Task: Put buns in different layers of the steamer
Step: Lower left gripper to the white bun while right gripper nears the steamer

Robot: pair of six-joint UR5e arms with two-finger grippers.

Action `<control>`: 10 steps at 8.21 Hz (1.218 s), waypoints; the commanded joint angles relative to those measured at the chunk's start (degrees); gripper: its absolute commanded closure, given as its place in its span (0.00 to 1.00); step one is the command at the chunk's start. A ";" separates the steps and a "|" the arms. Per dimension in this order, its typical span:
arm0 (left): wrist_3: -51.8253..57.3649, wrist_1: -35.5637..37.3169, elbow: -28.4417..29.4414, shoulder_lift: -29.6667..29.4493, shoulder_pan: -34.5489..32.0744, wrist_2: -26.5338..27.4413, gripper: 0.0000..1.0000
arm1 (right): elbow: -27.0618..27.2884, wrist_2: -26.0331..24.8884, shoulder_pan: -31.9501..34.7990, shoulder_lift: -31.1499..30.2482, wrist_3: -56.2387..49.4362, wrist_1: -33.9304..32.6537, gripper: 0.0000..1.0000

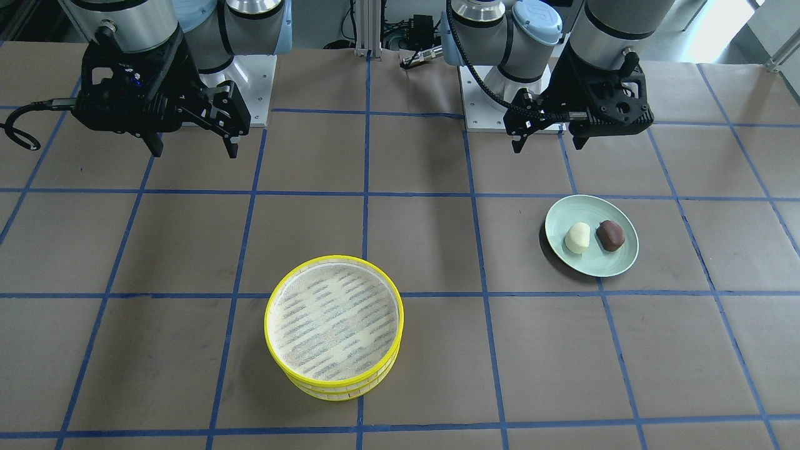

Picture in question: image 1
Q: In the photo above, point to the black gripper near steamer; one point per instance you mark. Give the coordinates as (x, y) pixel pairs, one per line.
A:
(187, 84)

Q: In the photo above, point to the black gripper near plate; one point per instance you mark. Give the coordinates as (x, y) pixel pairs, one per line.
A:
(558, 87)

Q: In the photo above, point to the white bun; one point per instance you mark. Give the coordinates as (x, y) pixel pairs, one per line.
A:
(578, 238)

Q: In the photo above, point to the brown bun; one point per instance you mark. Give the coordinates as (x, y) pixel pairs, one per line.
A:
(611, 236)

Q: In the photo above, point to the yellow steamer layer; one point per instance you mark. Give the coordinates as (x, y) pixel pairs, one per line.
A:
(333, 320)
(351, 391)

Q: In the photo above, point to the robot arm near plate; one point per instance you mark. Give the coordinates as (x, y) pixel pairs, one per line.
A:
(539, 75)

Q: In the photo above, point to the robot arm near steamer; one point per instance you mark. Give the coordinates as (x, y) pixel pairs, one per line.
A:
(215, 31)

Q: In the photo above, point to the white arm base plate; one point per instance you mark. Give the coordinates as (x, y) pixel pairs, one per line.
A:
(482, 114)
(254, 77)

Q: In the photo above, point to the aluminium profile post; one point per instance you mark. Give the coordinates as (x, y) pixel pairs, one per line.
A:
(368, 21)

